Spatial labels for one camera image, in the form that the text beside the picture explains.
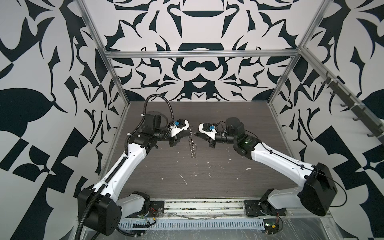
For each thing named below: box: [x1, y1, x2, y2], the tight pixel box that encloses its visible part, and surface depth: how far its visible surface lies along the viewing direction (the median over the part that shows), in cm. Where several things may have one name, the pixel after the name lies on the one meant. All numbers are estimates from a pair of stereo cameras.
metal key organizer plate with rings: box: [188, 125, 197, 159], surface depth 73 cm
